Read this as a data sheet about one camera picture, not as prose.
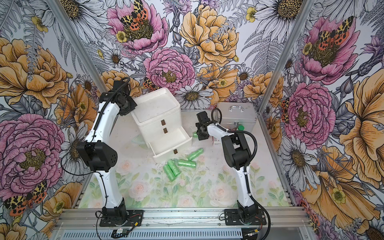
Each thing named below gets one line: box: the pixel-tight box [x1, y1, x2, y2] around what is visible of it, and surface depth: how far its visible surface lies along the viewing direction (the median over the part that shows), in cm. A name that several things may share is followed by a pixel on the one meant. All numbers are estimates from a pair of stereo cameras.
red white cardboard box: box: [212, 136, 223, 147], surface depth 101 cm
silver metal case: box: [217, 102, 258, 132], surface depth 103 cm
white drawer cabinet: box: [130, 87, 193, 158], surface depth 93 cm
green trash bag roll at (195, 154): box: [187, 148, 204, 161], surface depth 96 cm
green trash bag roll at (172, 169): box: [163, 160, 182, 178], surface depth 91 cm
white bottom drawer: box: [148, 126, 193, 163], surface depth 98 cm
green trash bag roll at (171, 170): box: [163, 160, 179, 181], surface depth 90 cm
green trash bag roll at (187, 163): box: [178, 159, 197, 168], surface depth 92 cm
